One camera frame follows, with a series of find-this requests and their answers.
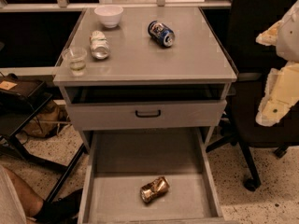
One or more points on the white bowl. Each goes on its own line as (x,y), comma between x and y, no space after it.
(109,15)

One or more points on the grey drawer cabinet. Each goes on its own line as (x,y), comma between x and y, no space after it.
(140,70)

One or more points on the black side table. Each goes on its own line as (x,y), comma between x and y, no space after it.
(21,100)

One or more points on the black office chair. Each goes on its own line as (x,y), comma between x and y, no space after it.
(237,28)

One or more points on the black shoe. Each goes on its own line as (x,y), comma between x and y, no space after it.
(61,210)

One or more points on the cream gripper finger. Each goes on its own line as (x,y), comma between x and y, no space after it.
(269,37)
(281,93)

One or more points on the clear plastic cup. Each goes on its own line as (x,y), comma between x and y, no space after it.
(75,60)

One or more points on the green white soda can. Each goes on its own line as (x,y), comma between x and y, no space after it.
(99,46)

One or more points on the blue soda can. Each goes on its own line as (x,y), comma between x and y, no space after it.
(161,33)

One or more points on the open grey middle drawer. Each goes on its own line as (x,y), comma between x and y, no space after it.
(121,162)

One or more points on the person's bare leg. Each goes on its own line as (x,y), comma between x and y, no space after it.
(30,200)

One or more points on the crushed orange can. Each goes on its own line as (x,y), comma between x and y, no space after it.
(154,189)

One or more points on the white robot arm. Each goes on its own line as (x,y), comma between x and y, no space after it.
(287,46)

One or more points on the brown bag on floor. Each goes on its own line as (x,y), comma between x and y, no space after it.
(48,122)

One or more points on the closed grey top drawer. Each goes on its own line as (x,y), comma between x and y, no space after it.
(117,116)

